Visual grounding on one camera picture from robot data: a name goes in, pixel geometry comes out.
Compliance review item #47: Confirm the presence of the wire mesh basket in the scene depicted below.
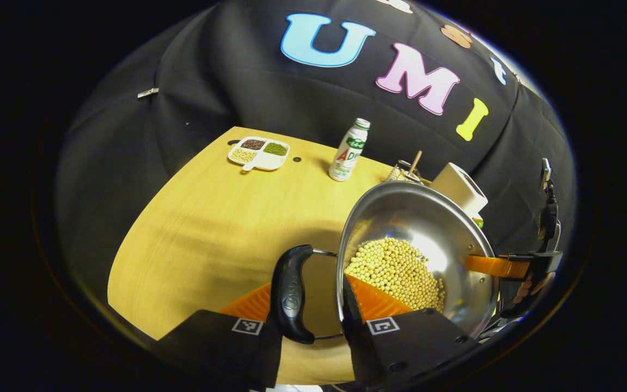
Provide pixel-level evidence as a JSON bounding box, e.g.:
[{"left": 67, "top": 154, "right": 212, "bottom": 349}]
[{"left": 387, "top": 160, "right": 423, "bottom": 183}]

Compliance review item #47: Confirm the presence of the black backdrop cloth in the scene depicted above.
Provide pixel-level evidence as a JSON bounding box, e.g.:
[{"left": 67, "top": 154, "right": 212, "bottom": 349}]
[{"left": 55, "top": 0, "right": 576, "bottom": 305}]

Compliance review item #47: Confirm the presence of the white drink bottle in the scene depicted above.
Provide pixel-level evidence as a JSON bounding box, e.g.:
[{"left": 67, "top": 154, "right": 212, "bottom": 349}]
[{"left": 328, "top": 118, "right": 371, "bottom": 182}]

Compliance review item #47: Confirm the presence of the steel pot with black handle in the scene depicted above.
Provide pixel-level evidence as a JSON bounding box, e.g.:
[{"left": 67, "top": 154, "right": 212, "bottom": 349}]
[{"left": 270, "top": 181, "right": 500, "bottom": 345}]

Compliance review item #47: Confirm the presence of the white toaster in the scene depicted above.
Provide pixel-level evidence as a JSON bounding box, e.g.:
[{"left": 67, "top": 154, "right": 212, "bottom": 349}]
[{"left": 431, "top": 162, "right": 489, "bottom": 219}]

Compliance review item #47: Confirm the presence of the white divided plate with beans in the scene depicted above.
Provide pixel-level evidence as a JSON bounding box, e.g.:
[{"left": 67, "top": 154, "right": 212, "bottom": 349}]
[{"left": 228, "top": 136, "right": 291, "bottom": 172}]

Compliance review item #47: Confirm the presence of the pile of yellow soybeans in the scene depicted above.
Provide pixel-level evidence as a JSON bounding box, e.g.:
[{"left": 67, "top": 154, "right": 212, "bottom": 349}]
[{"left": 345, "top": 237, "right": 446, "bottom": 313}]

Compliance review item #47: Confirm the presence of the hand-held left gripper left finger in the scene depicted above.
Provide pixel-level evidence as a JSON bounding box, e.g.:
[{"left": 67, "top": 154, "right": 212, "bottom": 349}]
[{"left": 156, "top": 282, "right": 283, "bottom": 391}]

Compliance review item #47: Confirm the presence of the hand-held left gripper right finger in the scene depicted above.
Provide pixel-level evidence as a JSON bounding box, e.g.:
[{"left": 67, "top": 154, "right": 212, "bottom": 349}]
[{"left": 340, "top": 274, "right": 478, "bottom": 388}]

